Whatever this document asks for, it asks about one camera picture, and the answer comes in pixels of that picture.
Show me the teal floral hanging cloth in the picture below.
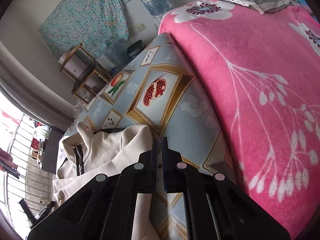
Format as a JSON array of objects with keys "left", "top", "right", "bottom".
[{"left": 38, "top": 0, "right": 131, "bottom": 59}]

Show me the wooden chair dark seat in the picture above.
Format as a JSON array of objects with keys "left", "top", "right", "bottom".
[{"left": 59, "top": 43, "right": 113, "bottom": 105}]

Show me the fruit pattern bed sheet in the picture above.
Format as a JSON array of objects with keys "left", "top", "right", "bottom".
[{"left": 60, "top": 33, "right": 235, "bottom": 239}]

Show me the pink floral blanket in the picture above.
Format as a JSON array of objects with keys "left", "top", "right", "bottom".
[{"left": 159, "top": 0, "right": 319, "bottom": 238}]

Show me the grey curtain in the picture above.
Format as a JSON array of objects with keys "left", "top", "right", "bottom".
[{"left": 1, "top": 44, "right": 74, "bottom": 133}]

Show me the black trash bin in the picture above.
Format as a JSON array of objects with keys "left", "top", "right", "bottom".
[{"left": 126, "top": 40, "right": 146, "bottom": 60}]

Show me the wall power socket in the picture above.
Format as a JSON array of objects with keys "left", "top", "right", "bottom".
[{"left": 132, "top": 23, "right": 145, "bottom": 35}]

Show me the beige coat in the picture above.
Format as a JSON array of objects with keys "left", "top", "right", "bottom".
[{"left": 51, "top": 123, "right": 161, "bottom": 240}]

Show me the dark grey low cabinet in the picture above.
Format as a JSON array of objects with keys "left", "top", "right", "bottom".
[{"left": 41, "top": 129, "right": 63, "bottom": 174}]

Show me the blue water jug on dispenser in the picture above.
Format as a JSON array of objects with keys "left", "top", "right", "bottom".
[{"left": 140, "top": 0, "right": 169, "bottom": 17}]

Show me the empty water jug on floor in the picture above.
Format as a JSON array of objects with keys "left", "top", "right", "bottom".
[{"left": 104, "top": 41, "right": 130, "bottom": 73}]

